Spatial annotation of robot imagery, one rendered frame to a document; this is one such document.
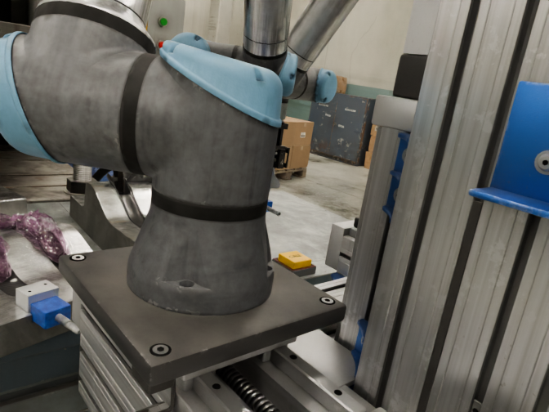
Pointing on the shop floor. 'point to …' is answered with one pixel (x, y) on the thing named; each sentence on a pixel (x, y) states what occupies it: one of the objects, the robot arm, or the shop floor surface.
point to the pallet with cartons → (302, 128)
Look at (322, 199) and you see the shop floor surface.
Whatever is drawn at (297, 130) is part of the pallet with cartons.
